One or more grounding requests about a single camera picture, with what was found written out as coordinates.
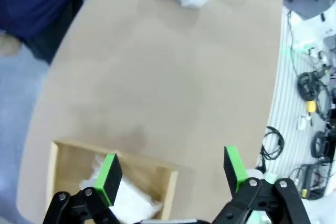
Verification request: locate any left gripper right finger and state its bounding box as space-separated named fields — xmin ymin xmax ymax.
xmin=212 ymin=145 xmax=310 ymax=224

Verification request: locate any plastic rectangular clock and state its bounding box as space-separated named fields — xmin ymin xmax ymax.
xmin=80 ymin=155 xmax=165 ymax=221

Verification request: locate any white power adapter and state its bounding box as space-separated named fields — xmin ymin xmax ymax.
xmin=296 ymin=115 xmax=312 ymax=131

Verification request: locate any thick black cable coil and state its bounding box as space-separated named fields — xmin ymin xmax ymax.
xmin=311 ymin=129 xmax=336 ymax=162

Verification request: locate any thin black cable coil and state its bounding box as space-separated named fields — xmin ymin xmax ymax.
xmin=258 ymin=125 xmax=286 ymax=172

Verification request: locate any white power strip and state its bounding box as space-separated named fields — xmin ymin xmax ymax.
xmin=290 ymin=39 xmax=320 ymax=51

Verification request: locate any yellow plug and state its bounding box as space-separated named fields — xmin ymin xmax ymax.
xmin=306 ymin=100 xmax=318 ymax=114

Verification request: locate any brown cardboard box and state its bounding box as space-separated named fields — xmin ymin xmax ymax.
xmin=46 ymin=140 xmax=179 ymax=224

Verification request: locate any person's right hand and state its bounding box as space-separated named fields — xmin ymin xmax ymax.
xmin=0 ymin=34 xmax=22 ymax=57

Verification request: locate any black power supply box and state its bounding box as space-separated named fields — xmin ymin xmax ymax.
xmin=288 ymin=163 xmax=333 ymax=200

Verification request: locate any tangled black cable bundle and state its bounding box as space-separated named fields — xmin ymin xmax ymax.
xmin=298 ymin=71 xmax=332 ymax=122

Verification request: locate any person in navy jacket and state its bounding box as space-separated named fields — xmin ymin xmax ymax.
xmin=0 ymin=0 xmax=84 ymax=65

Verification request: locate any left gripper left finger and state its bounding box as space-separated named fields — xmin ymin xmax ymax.
xmin=43 ymin=153 xmax=124 ymax=224

